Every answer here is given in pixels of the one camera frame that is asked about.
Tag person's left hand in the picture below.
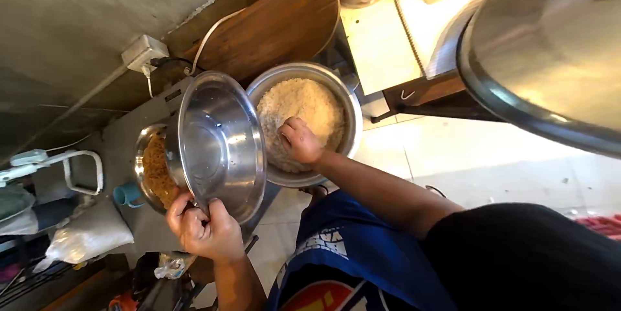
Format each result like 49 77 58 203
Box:
165 188 245 263

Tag person's right hand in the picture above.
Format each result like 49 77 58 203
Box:
278 116 325 165

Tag person's right forearm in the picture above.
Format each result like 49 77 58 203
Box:
313 149 465 240

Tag person's left forearm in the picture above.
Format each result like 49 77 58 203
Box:
213 253 268 311

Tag pale crumbly grain mass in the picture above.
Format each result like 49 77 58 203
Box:
256 78 346 173

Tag orange brown shredded food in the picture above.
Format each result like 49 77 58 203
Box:
143 130 180 210

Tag light blue plastic mug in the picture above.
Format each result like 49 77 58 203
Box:
113 183 146 208

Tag clear knotted plastic bag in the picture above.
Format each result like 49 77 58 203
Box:
154 252 198 280

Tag large round metal pot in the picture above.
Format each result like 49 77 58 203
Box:
245 62 364 189

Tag shallow stainless steel bowl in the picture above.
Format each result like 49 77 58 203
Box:
134 123 181 216

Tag person's legs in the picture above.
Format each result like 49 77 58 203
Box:
298 184 330 211

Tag white plastic bag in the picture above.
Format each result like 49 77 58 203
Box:
33 196 135 274

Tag grey table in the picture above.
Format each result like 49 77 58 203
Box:
95 76 282 254

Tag brown wooden board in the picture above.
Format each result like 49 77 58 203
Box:
184 0 341 86

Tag white tubular desk lamp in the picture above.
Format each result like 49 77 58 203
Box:
0 149 104 196

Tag wooden table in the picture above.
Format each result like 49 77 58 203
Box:
340 0 532 124

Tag white power socket box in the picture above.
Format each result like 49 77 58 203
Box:
121 35 170 73

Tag green plastic bag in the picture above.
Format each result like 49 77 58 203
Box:
0 183 36 223

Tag spiral notebook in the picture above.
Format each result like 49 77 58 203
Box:
394 0 503 80

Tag person's body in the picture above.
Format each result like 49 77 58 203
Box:
267 189 621 311

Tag large round metal lid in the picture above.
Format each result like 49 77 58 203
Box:
457 0 621 159

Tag white cable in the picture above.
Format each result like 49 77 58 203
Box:
184 8 246 76

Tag white plug with cable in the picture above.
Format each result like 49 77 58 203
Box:
141 65 154 99

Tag black plug with cable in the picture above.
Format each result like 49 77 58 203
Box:
150 56 193 69

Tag dark wire rack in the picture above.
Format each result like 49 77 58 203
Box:
0 258 78 311

